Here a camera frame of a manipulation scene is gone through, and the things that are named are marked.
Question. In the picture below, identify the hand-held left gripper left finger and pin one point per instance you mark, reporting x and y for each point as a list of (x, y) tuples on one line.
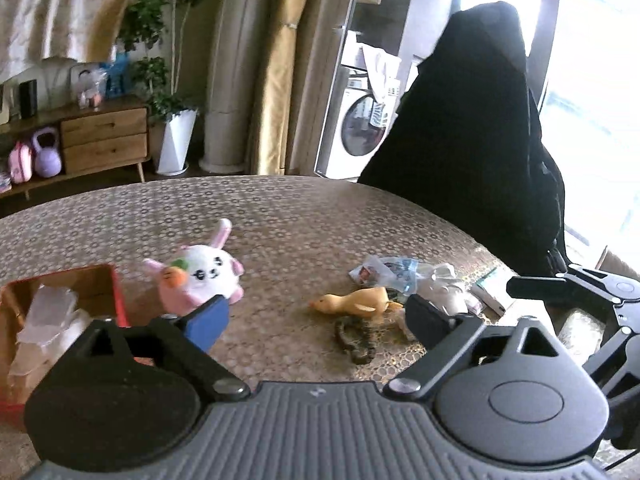
[(207, 322)]

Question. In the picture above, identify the red box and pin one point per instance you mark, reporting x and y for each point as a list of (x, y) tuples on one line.
[(95, 285)]

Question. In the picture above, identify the clear plastic bag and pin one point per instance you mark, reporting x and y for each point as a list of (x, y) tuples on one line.
[(47, 320)]

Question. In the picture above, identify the purple kettlebell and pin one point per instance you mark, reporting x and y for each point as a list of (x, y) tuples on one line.
[(47, 157)]

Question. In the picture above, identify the pink bag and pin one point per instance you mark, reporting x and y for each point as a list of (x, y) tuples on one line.
[(20, 165)]

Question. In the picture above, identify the white soft cloth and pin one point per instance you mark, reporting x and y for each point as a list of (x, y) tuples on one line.
[(445, 287)]

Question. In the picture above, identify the wooden cabinet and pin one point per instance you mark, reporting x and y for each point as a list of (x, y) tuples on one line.
[(105, 135)]

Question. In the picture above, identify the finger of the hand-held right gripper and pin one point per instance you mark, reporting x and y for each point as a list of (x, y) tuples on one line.
[(617, 355), (540, 286)]

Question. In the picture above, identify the yellow duck toy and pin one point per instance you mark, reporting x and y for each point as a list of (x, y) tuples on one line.
[(357, 301)]

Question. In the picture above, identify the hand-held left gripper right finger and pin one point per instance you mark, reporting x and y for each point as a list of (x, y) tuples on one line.
[(430, 322)]

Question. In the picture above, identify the gold curtain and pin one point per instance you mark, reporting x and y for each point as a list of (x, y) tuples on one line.
[(285, 75)]

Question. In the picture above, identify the dark camouflage snake toy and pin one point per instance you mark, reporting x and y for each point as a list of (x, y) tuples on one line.
[(357, 345)]

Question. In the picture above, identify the black speaker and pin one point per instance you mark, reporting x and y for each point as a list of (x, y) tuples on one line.
[(29, 99)]

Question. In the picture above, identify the green potted plant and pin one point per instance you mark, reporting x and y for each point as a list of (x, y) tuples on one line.
[(150, 25)]

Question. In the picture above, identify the white washing machine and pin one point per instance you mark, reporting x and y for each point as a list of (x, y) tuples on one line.
[(357, 125)]

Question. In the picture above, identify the clear plastic packet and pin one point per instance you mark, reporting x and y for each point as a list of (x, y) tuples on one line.
[(385, 270)]

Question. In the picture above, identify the white hanging cloth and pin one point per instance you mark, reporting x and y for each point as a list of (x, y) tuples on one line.
[(382, 67)]

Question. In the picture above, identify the white pink bunny plush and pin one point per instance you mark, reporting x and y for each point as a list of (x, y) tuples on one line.
[(200, 270)]

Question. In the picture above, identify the white green flat box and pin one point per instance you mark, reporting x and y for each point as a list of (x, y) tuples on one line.
[(490, 287)]

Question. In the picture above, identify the black cloth covered chair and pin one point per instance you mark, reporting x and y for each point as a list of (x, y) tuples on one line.
[(465, 135)]

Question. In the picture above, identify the cardboard box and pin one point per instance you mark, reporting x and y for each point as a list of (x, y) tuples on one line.
[(620, 260)]

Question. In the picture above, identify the white planter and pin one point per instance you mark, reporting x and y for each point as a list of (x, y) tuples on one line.
[(176, 142)]

